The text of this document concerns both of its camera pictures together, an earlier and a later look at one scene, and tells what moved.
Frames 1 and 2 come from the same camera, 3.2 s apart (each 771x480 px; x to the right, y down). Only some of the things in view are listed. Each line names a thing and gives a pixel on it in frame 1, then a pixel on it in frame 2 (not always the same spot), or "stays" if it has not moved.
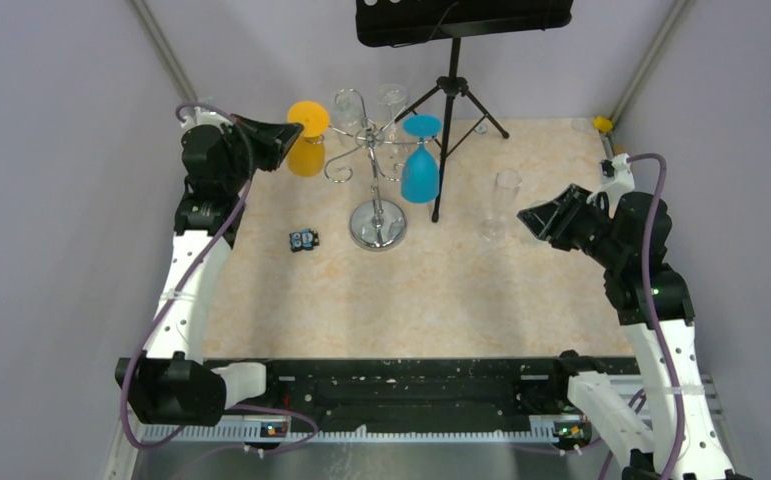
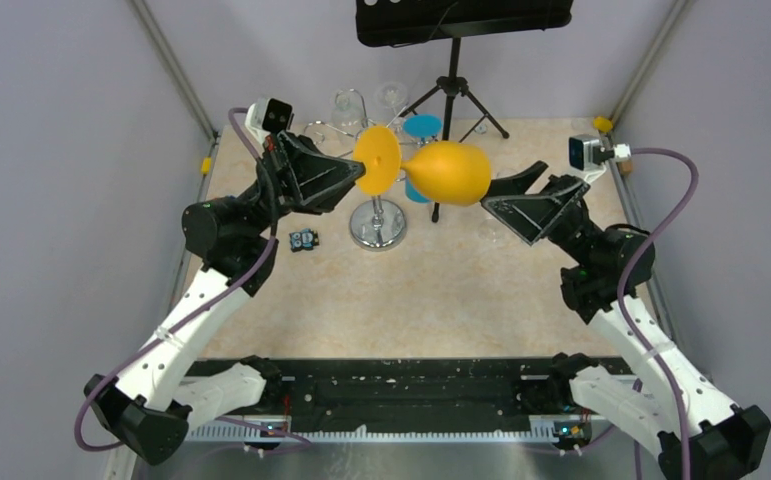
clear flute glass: (507, 185) stays
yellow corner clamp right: (602, 124) stays
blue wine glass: (420, 175) stays
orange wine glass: (306, 156) -> (448, 172)
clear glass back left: (349, 111) stays
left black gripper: (274, 139) -> (315, 182)
